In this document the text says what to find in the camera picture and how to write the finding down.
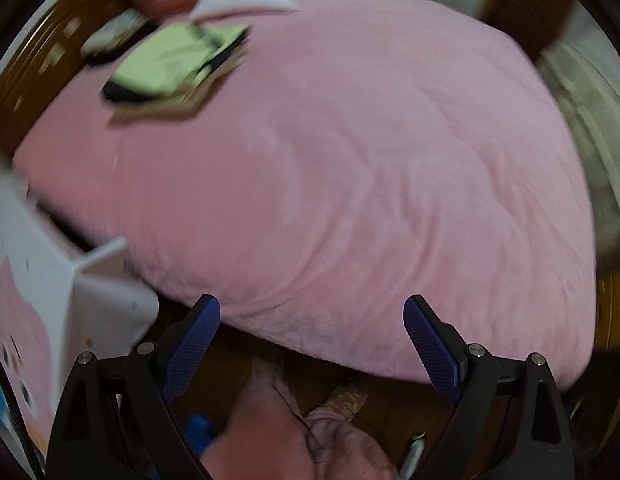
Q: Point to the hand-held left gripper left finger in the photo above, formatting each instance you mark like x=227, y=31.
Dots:
x=190, y=350

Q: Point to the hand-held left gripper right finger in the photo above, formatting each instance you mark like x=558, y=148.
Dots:
x=432, y=350

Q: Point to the green and black hooded jacket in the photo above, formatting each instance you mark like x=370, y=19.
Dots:
x=165, y=60

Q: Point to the blue plastic object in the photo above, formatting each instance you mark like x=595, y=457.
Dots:
x=197, y=432

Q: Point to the person's right patterned slipper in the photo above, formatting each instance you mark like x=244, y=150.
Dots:
x=345, y=396

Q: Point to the person's left leg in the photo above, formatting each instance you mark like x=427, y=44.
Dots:
x=260, y=435

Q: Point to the white printed stool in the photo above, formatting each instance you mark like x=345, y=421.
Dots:
x=55, y=280

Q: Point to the pink bed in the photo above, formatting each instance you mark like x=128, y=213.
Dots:
x=365, y=185

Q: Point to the wooden drawer cabinet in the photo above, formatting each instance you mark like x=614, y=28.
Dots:
x=615, y=310

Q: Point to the white folded towel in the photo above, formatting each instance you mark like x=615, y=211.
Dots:
x=160, y=112

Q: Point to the wooden headboard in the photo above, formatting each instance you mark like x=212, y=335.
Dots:
x=45, y=85

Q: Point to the black cloth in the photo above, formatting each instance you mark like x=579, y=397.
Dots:
x=120, y=47

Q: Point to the grey cloth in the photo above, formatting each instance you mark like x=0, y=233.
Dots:
x=115, y=27

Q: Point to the wooden door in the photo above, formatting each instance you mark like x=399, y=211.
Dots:
x=525, y=0

